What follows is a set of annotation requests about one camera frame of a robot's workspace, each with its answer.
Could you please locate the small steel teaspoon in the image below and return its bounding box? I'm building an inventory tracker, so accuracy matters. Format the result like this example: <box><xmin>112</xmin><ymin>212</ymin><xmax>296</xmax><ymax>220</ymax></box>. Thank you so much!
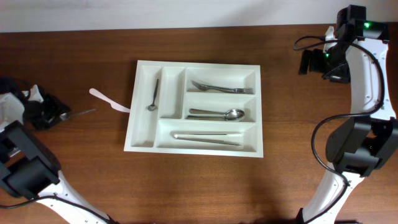
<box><xmin>60</xmin><ymin>108</ymin><xmax>96</xmax><ymax>121</ymax></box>

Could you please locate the pink plastic knife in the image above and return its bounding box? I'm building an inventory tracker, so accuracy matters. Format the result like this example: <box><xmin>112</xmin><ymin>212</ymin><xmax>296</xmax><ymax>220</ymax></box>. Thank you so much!
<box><xmin>89</xmin><ymin>88</ymin><xmax>131</xmax><ymax>113</ymax></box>

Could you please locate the steel fork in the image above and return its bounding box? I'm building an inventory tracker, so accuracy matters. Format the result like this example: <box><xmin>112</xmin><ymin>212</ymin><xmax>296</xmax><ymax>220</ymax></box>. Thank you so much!
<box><xmin>205</xmin><ymin>85</ymin><xmax>254</xmax><ymax>94</ymax></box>
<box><xmin>192</xmin><ymin>80</ymin><xmax>242</xmax><ymax>93</ymax></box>

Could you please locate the steel tablespoon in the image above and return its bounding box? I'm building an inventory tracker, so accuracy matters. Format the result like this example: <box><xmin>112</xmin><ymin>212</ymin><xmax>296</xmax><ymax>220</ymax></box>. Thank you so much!
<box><xmin>187</xmin><ymin>115</ymin><xmax>245</xmax><ymax>122</ymax></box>
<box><xmin>187</xmin><ymin>109</ymin><xmax>246</xmax><ymax>116</ymax></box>

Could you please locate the small dark steel spoon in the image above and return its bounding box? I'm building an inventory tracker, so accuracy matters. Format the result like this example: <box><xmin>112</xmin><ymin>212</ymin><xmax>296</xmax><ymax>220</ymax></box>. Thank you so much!
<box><xmin>147</xmin><ymin>79</ymin><xmax>159</xmax><ymax>111</ymax></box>

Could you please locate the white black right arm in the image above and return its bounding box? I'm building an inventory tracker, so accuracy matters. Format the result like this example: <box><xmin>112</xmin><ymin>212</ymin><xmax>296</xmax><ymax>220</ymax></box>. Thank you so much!
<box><xmin>295</xmin><ymin>5</ymin><xmax>397</xmax><ymax>223</ymax></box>

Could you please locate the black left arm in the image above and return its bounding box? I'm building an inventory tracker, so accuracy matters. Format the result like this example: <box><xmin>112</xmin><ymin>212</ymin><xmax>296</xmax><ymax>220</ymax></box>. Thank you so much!
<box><xmin>1</xmin><ymin>77</ymin><xmax>114</xmax><ymax>223</ymax></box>

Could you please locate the white plastic cutlery tray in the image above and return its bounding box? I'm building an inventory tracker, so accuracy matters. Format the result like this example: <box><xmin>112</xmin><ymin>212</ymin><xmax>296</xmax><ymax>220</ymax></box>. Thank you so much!
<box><xmin>124</xmin><ymin>60</ymin><xmax>263</xmax><ymax>157</ymax></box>

